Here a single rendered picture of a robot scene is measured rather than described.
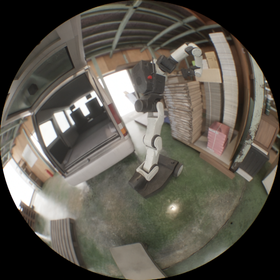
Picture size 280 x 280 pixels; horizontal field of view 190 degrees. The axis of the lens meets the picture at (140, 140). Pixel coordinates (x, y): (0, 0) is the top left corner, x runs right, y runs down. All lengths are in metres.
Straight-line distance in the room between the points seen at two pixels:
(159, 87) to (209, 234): 1.61
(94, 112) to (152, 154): 2.51
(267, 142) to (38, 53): 2.02
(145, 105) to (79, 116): 2.64
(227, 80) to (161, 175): 1.56
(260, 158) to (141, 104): 1.47
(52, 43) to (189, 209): 1.90
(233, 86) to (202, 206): 1.50
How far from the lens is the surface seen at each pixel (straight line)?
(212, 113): 1.57
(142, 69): 0.78
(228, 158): 1.49
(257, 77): 0.99
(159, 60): 0.78
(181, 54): 0.76
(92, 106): 3.00
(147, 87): 0.75
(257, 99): 0.99
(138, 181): 0.94
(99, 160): 1.26
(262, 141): 1.24
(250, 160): 1.37
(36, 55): 0.88
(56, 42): 0.83
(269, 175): 1.72
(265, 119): 1.14
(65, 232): 2.11
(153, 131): 0.82
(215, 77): 1.45
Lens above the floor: 1.12
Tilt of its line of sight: 33 degrees down
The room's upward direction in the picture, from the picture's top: 24 degrees counter-clockwise
